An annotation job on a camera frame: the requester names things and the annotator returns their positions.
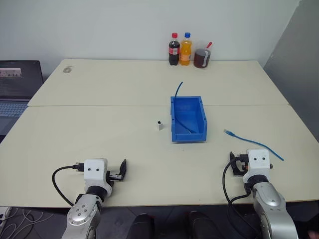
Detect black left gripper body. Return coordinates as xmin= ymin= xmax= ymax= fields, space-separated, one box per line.
xmin=106 ymin=170 xmax=123 ymax=187

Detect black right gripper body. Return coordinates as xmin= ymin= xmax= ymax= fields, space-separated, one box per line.
xmin=235 ymin=153 xmax=249 ymax=174

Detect blue plastic storage bin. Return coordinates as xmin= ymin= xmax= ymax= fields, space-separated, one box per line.
xmin=170 ymin=96 xmax=209 ymax=144

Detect dark rounded shape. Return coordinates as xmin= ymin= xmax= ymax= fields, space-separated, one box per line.
xmin=186 ymin=211 xmax=220 ymax=239
xmin=126 ymin=213 xmax=156 ymax=239

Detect jar of brown liquid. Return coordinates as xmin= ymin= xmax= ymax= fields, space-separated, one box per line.
xmin=193 ymin=46 xmax=213 ymax=69

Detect white power strip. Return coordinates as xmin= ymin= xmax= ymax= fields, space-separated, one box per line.
xmin=0 ymin=206 xmax=12 ymax=225

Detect orange soda bottle blue cap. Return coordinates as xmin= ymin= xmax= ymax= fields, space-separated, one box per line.
xmin=179 ymin=32 xmax=193 ymax=67

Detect cola bottle red cap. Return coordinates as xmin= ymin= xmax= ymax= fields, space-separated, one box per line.
xmin=167 ymin=32 xmax=181 ymax=66

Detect grey laptop computer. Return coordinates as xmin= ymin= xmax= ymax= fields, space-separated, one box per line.
xmin=0 ymin=60 xmax=44 ymax=136

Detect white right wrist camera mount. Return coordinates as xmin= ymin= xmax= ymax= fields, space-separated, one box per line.
xmin=242 ymin=148 xmax=271 ymax=184

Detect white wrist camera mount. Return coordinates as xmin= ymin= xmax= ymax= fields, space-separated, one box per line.
xmin=242 ymin=148 xmax=271 ymax=184
xmin=83 ymin=158 xmax=115 ymax=198

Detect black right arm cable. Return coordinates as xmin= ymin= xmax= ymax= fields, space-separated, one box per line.
xmin=222 ymin=159 xmax=262 ymax=239

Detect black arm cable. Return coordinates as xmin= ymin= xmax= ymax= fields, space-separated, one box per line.
xmin=51 ymin=163 xmax=84 ymax=207
xmin=222 ymin=159 xmax=262 ymax=239

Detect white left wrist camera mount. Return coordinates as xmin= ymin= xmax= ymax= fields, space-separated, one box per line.
xmin=83 ymin=158 xmax=115 ymax=198

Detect blue ethernet cable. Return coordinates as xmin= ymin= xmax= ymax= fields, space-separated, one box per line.
xmin=223 ymin=128 xmax=285 ymax=162

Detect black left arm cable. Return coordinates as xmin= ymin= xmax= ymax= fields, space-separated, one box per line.
xmin=51 ymin=163 xmax=84 ymax=207

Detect blue cable in bin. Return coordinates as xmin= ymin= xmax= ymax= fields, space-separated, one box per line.
xmin=174 ymin=81 xmax=199 ymax=135

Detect white floor cables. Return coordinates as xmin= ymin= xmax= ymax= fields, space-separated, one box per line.
xmin=0 ymin=208 xmax=54 ymax=239

